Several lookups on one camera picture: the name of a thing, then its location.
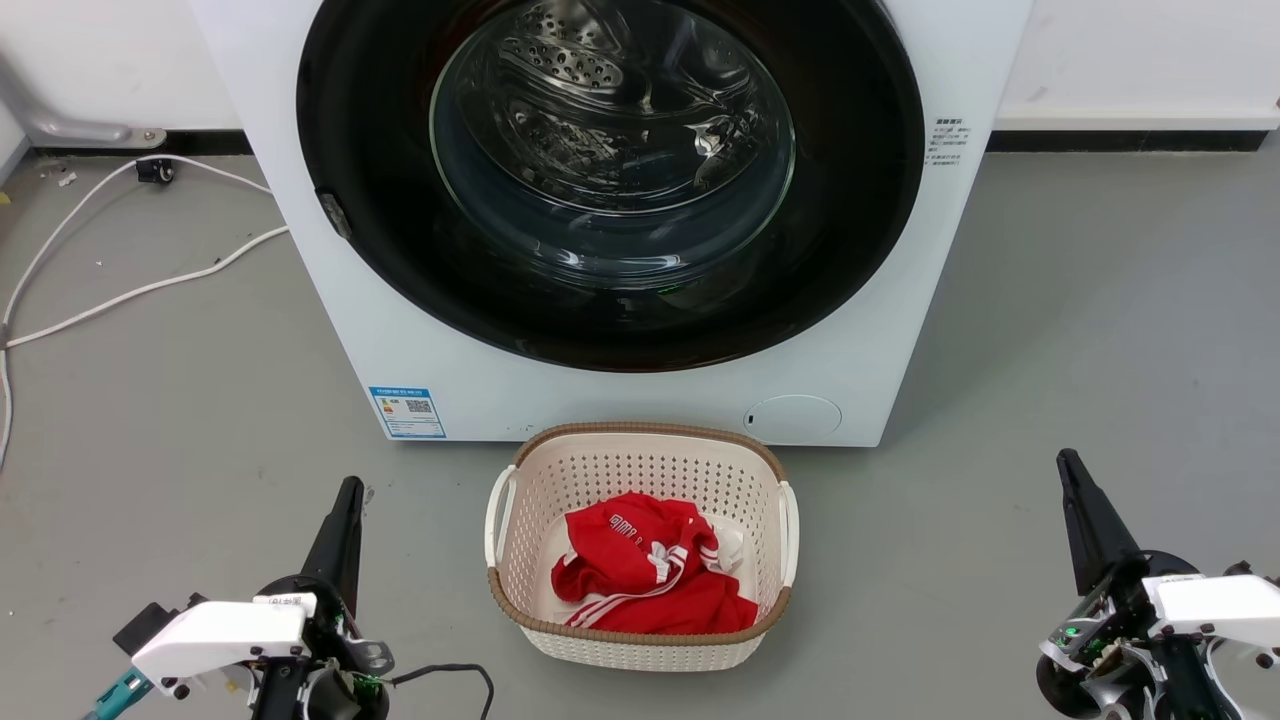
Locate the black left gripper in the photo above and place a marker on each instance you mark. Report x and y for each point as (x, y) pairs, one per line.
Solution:
(335, 640)

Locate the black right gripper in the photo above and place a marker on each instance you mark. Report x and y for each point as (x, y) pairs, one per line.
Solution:
(1110, 650)

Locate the black round washer door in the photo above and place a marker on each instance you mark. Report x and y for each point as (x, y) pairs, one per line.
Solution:
(860, 180)

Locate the white front-load washing machine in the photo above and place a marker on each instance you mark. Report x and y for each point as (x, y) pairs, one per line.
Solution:
(300, 120)

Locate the blue energy label sticker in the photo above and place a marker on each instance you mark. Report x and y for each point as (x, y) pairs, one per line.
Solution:
(408, 412)

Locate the red garment with white stripes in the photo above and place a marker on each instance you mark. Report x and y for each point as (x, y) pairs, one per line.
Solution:
(640, 580)

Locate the beige plastic laundry basket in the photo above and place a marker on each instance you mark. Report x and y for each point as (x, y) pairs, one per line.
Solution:
(640, 465)

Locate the round white filter cover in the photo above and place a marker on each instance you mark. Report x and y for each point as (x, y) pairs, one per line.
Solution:
(793, 419)

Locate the small printed text sticker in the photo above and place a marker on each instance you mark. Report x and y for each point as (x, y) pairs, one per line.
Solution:
(947, 140)

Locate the small black floor plug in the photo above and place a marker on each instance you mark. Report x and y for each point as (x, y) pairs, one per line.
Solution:
(155, 171)

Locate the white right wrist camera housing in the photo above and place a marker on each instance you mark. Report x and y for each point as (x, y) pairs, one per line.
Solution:
(1220, 605)

